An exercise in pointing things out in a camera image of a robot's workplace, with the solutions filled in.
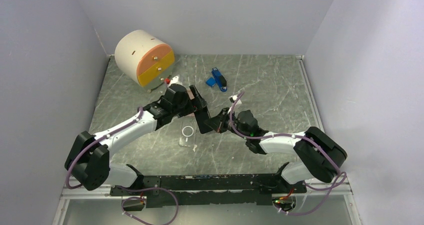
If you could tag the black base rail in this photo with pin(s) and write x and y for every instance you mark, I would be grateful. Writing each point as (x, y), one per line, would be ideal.
(166, 190)

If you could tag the clear transparent phone case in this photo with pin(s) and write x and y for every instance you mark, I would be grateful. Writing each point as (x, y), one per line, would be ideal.
(187, 132)

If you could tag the round cream drawer cabinet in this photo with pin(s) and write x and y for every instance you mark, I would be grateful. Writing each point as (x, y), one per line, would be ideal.
(145, 59)

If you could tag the blue USB stick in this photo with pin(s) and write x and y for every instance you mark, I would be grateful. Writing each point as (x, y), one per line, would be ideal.
(211, 82)

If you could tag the pink phone case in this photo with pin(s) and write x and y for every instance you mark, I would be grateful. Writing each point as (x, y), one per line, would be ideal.
(190, 95)

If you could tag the blue and black gadget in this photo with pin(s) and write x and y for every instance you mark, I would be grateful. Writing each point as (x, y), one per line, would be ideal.
(219, 79)

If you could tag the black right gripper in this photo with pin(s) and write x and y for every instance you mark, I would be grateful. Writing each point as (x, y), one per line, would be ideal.
(217, 123)

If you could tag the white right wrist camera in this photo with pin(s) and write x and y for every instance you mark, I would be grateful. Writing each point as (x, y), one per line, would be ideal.
(235, 99)

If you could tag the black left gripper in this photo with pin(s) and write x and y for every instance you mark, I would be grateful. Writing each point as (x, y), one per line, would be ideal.
(196, 103)

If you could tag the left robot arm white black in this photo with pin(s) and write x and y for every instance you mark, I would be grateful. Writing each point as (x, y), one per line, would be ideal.
(88, 163)

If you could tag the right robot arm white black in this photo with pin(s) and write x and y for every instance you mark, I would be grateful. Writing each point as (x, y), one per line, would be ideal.
(320, 157)

